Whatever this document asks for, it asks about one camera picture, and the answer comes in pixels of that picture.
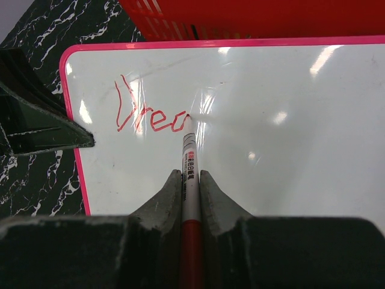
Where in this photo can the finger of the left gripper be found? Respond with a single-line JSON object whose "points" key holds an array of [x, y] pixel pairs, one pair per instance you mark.
{"points": [[32, 120]]}

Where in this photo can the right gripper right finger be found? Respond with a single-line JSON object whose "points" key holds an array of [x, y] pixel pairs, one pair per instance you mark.
{"points": [[245, 251]]}

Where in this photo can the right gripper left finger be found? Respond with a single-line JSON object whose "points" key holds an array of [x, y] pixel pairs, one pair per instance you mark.
{"points": [[139, 250]]}

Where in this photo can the red whiteboard marker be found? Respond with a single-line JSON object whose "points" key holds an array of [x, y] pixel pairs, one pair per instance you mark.
{"points": [[191, 240]]}

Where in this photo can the pink framed whiteboard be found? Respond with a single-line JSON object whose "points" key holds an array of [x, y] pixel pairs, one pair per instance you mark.
{"points": [[285, 126]]}

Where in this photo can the red plastic shopping basket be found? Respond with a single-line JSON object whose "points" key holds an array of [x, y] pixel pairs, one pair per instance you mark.
{"points": [[161, 20]]}

